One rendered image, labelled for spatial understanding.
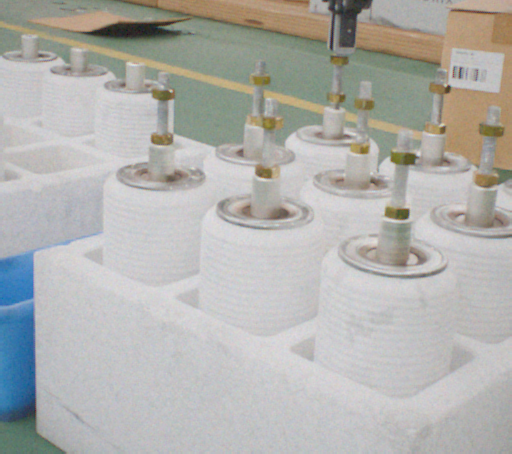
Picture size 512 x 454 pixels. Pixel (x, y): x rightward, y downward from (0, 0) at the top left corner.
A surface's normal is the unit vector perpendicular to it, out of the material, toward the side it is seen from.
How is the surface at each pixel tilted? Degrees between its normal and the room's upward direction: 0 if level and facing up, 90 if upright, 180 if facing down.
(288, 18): 90
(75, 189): 90
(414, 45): 90
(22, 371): 92
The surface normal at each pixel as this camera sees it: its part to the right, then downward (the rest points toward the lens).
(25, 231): 0.70, 0.26
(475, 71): -0.43, 0.26
